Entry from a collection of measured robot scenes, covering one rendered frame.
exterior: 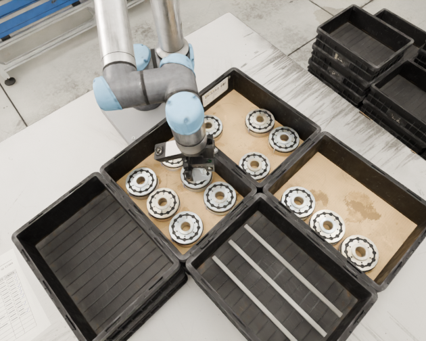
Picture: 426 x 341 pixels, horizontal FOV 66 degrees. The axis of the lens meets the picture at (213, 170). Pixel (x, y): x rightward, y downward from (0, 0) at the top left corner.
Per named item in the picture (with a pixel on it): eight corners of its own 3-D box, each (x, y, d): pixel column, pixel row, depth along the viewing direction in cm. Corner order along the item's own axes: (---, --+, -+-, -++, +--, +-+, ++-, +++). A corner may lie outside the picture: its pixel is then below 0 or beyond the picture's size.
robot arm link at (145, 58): (124, 70, 130) (114, 43, 117) (158, 65, 130) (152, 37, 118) (126, 94, 124) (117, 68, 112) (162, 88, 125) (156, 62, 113)
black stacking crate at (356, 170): (257, 205, 106) (260, 190, 96) (316, 149, 115) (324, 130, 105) (364, 300, 92) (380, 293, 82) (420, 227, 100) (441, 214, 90)
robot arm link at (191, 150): (172, 147, 74) (174, 116, 77) (175, 155, 78) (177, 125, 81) (205, 147, 74) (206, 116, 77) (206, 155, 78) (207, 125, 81)
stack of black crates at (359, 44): (299, 86, 215) (315, 27, 175) (331, 64, 223) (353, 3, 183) (347, 124, 199) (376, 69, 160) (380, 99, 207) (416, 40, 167)
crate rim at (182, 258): (99, 172, 104) (97, 168, 102) (172, 117, 113) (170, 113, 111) (183, 265, 89) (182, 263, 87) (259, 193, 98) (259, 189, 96)
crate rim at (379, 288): (259, 193, 98) (259, 189, 96) (322, 132, 107) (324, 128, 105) (377, 296, 83) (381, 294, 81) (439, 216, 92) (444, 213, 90)
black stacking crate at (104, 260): (32, 247, 103) (10, 236, 93) (109, 186, 112) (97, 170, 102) (104, 352, 89) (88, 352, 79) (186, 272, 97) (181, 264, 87)
